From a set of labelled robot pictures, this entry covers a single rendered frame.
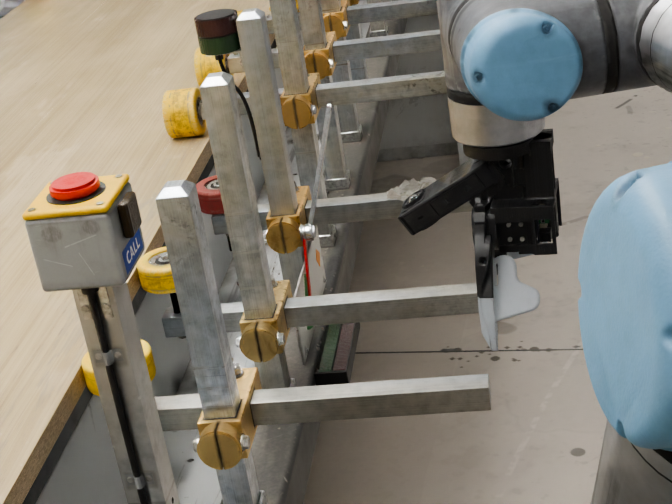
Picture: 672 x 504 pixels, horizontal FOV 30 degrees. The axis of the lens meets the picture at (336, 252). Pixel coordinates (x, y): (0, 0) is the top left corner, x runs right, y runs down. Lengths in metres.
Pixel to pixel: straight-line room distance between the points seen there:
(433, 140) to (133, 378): 3.34
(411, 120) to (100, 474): 2.89
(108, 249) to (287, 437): 0.67
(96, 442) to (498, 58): 0.80
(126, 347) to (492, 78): 0.37
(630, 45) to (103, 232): 0.45
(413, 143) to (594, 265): 3.81
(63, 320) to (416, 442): 1.40
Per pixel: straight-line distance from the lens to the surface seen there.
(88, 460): 1.57
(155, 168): 2.01
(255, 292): 1.59
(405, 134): 4.35
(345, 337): 1.81
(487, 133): 1.18
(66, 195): 1.01
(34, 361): 1.49
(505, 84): 1.03
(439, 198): 1.25
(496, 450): 2.77
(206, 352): 1.35
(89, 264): 1.01
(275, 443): 1.60
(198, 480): 1.71
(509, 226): 1.24
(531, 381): 3.00
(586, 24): 1.05
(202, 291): 1.32
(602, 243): 0.54
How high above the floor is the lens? 1.57
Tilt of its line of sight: 25 degrees down
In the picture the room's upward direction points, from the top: 9 degrees counter-clockwise
